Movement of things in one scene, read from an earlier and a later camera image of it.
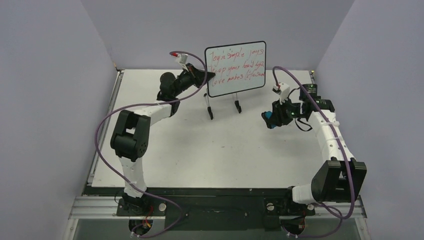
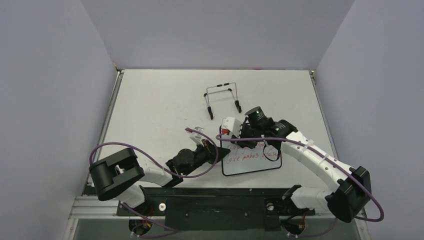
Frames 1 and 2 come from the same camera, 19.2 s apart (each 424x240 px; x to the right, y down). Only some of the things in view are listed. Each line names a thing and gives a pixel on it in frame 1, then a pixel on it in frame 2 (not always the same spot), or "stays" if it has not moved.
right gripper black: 276,114 -> 247,133
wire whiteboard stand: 209,110 stays
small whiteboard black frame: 238,68 -> 225,175
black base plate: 209,209 stays
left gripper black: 193,73 -> 209,150
